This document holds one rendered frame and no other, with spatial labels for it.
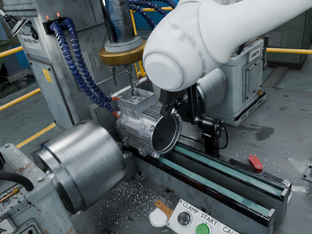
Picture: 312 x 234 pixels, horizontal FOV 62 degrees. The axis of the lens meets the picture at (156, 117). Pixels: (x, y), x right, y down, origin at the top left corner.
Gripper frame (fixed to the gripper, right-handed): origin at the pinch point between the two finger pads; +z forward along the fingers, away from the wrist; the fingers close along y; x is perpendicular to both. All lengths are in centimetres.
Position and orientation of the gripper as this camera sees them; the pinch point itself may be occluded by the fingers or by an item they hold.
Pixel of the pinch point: (166, 108)
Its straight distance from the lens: 79.5
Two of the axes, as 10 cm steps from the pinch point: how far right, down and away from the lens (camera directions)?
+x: 6.9, 6.5, -3.2
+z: -2.1, 6.1, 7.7
